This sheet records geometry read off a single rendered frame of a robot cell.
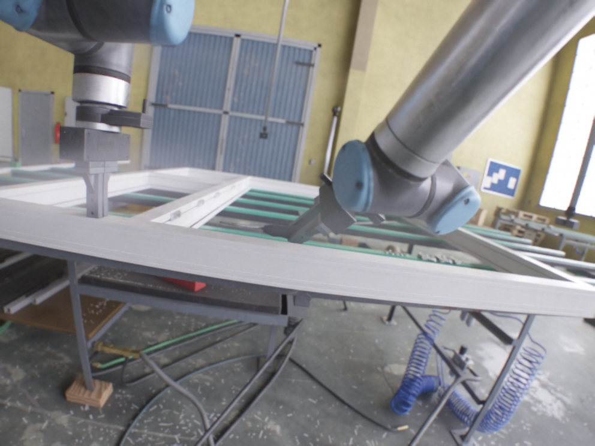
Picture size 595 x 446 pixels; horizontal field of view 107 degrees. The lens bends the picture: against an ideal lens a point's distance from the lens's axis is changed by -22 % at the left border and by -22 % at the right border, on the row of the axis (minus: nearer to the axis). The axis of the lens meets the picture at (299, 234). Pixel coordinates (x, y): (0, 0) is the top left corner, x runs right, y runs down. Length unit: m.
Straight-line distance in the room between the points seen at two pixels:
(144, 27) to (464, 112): 0.34
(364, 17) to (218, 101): 3.99
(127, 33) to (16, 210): 0.42
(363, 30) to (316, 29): 1.13
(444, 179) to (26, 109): 9.88
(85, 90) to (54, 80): 8.96
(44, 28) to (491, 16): 0.47
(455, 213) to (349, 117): 6.50
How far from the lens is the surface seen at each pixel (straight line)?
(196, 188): 1.36
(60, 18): 0.44
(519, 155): 9.93
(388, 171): 0.33
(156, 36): 0.38
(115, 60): 0.54
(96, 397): 1.45
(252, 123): 7.03
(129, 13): 0.38
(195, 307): 1.00
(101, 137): 0.53
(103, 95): 0.53
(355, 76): 7.12
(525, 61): 0.29
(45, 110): 9.52
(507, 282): 0.66
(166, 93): 7.69
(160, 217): 0.59
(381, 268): 0.50
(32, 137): 9.80
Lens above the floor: 1.08
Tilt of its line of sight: 14 degrees down
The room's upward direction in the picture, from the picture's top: 10 degrees clockwise
